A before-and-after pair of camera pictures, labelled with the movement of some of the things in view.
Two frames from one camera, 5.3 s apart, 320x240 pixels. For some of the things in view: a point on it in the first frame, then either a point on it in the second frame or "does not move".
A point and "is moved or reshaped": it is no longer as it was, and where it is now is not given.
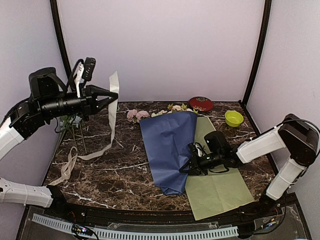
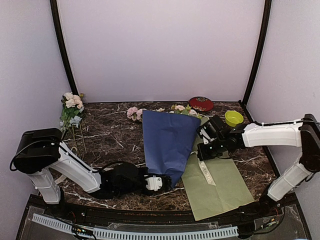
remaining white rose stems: (67, 123) does not move
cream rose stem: (182, 108) is moved or reshaped
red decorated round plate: (201, 103) does not move
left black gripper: (90, 102) -> (142, 169)
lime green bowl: (233, 118) does not move
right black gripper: (196, 169) -> (202, 153)
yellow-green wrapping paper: (216, 192) does not move
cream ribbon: (68, 165) is moved or reshaped
